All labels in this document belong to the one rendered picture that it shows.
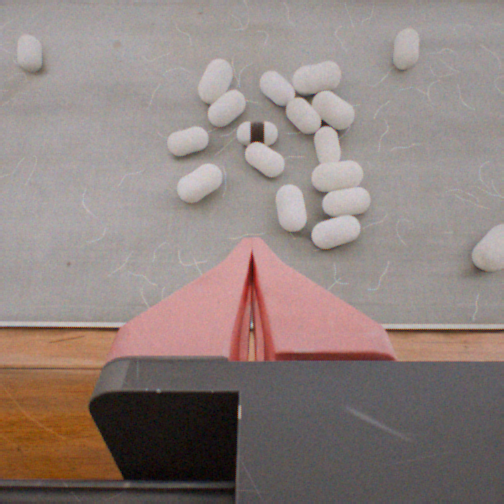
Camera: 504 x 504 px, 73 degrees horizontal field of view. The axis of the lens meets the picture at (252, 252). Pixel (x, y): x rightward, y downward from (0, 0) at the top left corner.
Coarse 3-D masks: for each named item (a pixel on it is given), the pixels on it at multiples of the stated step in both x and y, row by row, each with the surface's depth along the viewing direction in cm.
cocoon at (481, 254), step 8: (488, 232) 24; (496, 232) 23; (488, 240) 23; (496, 240) 23; (480, 248) 23; (488, 248) 23; (496, 248) 23; (472, 256) 24; (480, 256) 23; (488, 256) 23; (496, 256) 23; (480, 264) 23; (488, 264) 23; (496, 264) 23
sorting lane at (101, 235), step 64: (0, 0) 31; (64, 0) 31; (128, 0) 31; (192, 0) 31; (256, 0) 31; (320, 0) 31; (384, 0) 31; (448, 0) 31; (0, 64) 29; (64, 64) 29; (128, 64) 29; (192, 64) 29; (256, 64) 29; (384, 64) 29; (448, 64) 29; (0, 128) 28; (64, 128) 28; (128, 128) 28; (384, 128) 27; (448, 128) 27; (0, 192) 26; (64, 192) 26; (128, 192) 26; (256, 192) 26; (320, 192) 26; (384, 192) 26; (448, 192) 26; (0, 256) 25; (64, 256) 25; (128, 256) 25; (192, 256) 25; (320, 256) 25; (384, 256) 25; (448, 256) 25; (0, 320) 24; (64, 320) 24; (128, 320) 24; (384, 320) 24; (448, 320) 24
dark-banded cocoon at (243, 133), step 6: (240, 126) 26; (246, 126) 26; (270, 126) 26; (240, 132) 26; (246, 132) 25; (270, 132) 26; (276, 132) 26; (240, 138) 26; (246, 138) 26; (264, 138) 26; (270, 138) 26; (276, 138) 26; (246, 144) 26; (264, 144) 26; (270, 144) 26
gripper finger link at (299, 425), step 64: (192, 320) 6; (128, 384) 5; (192, 384) 5; (256, 384) 5; (320, 384) 5; (384, 384) 5; (448, 384) 5; (128, 448) 6; (192, 448) 6; (256, 448) 4; (320, 448) 4; (384, 448) 4; (448, 448) 4
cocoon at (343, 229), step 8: (344, 216) 24; (352, 216) 24; (320, 224) 24; (328, 224) 23; (336, 224) 23; (344, 224) 23; (352, 224) 23; (312, 232) 24; (320, 232) 23; (328, 232) 23; (336, 232) 23; (344, 232) 23; (352, 232) 23; (320, 240) 23; (328, 240) 23; (336, 240) 23; (344, 240) 24; (352, 240) 24; (328, 248) 24
